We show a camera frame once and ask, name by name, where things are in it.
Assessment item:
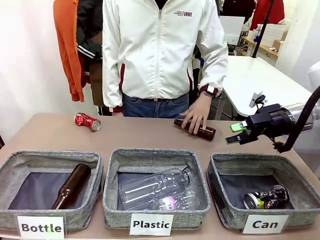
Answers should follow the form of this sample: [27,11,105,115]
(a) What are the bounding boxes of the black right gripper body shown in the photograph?
[239,103,296,146]

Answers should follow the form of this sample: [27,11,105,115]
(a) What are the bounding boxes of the brown glass beer bottle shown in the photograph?
[51,163,92,210]
[173,118,217,142]

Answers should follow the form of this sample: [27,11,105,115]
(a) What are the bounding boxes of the black drink can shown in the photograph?
[243,184,291,210]

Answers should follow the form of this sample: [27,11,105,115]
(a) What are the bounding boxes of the small purple-label plastic bottle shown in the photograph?
[151,189,201,211]

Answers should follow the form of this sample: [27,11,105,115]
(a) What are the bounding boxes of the large clear plastic bottle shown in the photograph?
[118,167,194,211]

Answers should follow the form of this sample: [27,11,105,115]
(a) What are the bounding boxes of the person's left forearm white sleeve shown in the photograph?
[197,49,229,98]

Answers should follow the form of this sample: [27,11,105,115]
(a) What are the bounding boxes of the person's right forearm white sleeve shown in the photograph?
[102,54,124,114]

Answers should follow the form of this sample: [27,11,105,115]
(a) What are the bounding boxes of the grey fabric basket labelled Can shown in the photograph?
[206,152,320,230]

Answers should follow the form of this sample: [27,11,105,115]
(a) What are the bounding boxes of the grey fabric basket labelled Plastic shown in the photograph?
[102,147,212,230]

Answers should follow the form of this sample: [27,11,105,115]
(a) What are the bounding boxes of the white Can label card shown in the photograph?
[241,213,290,235]

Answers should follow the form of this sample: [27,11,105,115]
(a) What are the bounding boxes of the crushed red soda can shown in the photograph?
[74,112,102,133]

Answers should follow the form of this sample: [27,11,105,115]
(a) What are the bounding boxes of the grey fabric basket labelled Bottle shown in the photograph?
[0,149,104,232]

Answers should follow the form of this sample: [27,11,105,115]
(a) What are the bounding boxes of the person's left hand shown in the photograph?
[179,93,213,135]

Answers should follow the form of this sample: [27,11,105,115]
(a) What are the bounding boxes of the white background table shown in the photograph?
[211,55,313,118]

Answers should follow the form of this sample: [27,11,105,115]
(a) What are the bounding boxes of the wooden shelf desk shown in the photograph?
[240,36,280,60]

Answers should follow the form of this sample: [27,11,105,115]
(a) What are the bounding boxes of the stack of white boxes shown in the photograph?
[257,22,289,49]

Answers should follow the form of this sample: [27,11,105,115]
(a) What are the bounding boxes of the black tripod pole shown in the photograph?
[251,0,276,59]

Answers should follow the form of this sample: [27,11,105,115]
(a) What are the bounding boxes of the white box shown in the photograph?
[219,16,246,46]

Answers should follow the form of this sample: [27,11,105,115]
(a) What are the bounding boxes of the red jacket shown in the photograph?
[249,0,286,31]

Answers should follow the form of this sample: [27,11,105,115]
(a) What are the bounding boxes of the person in white jacket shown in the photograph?
[101,0,229,120]

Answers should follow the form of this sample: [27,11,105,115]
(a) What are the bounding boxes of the white Plastic label card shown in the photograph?
[129,213,175,236]

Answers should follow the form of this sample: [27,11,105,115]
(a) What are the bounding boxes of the person in black jacket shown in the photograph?
[76,0,104,116]

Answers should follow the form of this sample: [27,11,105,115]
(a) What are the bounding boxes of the white Bottle label card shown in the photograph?
[16,215,65,240]

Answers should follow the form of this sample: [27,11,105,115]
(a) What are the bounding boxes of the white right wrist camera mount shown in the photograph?
[249,91,268,109]

